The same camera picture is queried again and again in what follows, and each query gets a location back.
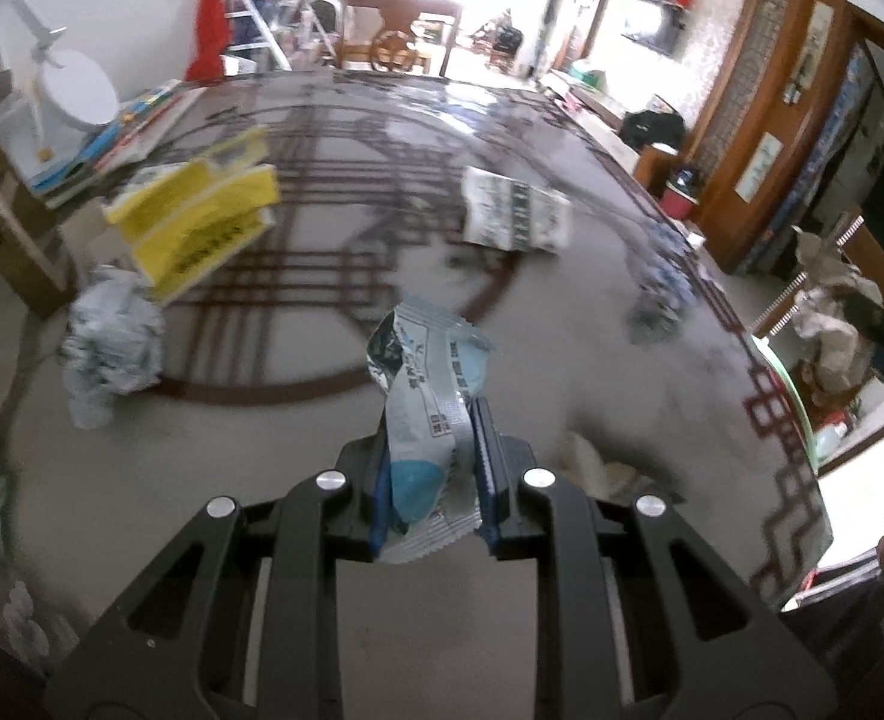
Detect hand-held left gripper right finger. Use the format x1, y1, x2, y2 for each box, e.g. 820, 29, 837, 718
474, 399, 837, 720

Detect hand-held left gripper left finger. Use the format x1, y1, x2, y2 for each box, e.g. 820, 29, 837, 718
44, 435, 395, 720

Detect brown paper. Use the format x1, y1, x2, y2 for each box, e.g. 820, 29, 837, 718
787, 229, 884, 392

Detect silver blue snack wrapper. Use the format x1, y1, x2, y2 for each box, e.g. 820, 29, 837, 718
367, 298, 500, 566

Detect white crumpled tissue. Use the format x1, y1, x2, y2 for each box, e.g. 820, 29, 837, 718
562, 431, 684, 505

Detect crumpled clear blue plastic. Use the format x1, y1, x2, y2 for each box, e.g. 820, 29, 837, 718
628, 225, 702, 347

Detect wooden lattice partition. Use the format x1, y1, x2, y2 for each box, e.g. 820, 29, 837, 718
700, 0, 884, 275

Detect red bin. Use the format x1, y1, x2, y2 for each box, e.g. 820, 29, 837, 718
661, 169, 702, 221

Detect white green printed packet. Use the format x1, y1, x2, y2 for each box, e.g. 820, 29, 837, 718
460, 165, 575, 255

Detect crumpled newspaper ball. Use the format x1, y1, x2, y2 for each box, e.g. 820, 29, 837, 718
62, 266, 167, 430

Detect black bag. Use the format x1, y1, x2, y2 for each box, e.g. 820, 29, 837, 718
618, 109, 687, 152

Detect open yellow carton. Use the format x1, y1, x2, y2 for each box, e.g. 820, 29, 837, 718
104, 127, 279, 230

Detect low white cabinet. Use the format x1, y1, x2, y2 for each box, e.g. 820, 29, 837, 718
547, 66, 639, 130

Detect wooden dining chair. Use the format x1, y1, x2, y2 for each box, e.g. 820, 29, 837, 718
337, 0, 464, 77

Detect stack of books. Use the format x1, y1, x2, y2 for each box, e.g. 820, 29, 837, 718
25, 79, 207, 208

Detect wooden stool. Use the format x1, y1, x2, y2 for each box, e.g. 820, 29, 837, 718
0, 67, 77, 320

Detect white stepladder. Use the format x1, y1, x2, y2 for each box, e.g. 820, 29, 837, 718
212, 0, 293, 76

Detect red cloth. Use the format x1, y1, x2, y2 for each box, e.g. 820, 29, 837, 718
185, 0, 237, 83

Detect white desk lamp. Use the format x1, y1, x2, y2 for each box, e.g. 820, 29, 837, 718
0, 0, 120, 175

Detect small framed wall picture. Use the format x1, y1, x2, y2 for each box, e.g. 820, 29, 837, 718
737, 130, 782, 203

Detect tall framed wall picture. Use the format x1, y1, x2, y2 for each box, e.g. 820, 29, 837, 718
785, 0, 834, 103

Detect wall shelf with television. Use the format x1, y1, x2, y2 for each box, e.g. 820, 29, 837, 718
622, 0, 695, 58

